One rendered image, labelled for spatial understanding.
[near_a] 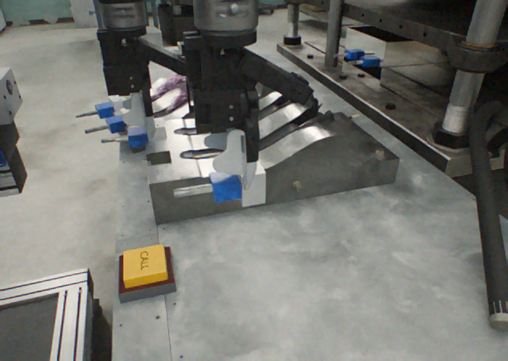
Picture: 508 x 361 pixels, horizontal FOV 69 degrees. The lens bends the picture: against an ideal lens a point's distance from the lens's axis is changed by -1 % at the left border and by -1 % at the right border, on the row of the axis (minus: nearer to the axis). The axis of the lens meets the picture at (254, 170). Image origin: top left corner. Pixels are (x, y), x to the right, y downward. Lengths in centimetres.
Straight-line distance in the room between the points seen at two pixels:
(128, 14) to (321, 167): 44
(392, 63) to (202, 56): 102
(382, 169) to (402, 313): 33
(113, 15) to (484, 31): 77
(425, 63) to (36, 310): 157
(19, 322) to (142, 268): 94
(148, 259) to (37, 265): 142
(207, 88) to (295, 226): 33
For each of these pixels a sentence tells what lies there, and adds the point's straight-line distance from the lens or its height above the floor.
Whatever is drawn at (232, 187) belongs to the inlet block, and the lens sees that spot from 53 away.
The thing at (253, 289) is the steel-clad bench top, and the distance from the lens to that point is 58.
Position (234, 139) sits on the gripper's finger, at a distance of 49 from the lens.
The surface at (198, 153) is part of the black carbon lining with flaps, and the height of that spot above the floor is 88.
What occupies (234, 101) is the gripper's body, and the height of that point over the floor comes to 107.
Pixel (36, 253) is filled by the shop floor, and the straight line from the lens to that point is 205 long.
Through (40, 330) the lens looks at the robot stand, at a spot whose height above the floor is 21.
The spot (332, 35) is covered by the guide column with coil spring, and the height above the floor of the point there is 92.
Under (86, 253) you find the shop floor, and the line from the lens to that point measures 195.
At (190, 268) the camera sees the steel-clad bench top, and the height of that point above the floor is 80.
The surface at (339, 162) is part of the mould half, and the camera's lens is 74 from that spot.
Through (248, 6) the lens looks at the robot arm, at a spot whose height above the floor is 118.
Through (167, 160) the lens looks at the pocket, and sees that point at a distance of 76.
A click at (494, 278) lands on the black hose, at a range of 64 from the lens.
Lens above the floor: 124
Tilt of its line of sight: 31 degrees down
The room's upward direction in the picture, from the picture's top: straight up
